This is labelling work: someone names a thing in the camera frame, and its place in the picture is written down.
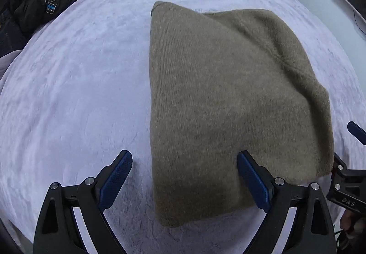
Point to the olive knit sweater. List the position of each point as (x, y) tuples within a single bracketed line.
[(228, 105)]

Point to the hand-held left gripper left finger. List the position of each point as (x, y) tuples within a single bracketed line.
[(114, 181)]

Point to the light grey cloth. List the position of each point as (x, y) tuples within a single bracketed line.
[(8, 63)]

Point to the dark blue jeans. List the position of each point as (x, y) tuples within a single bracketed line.
[(11, 33)]

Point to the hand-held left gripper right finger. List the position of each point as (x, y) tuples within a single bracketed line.
[(254, 182)]

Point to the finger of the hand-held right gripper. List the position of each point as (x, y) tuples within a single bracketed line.
[(347, 173), (357, 132)]

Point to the lavender fuzzy blanket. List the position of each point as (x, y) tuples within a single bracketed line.
[(85, 85)]

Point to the person's right hand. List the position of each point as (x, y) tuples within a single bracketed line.
[(350, 222)]

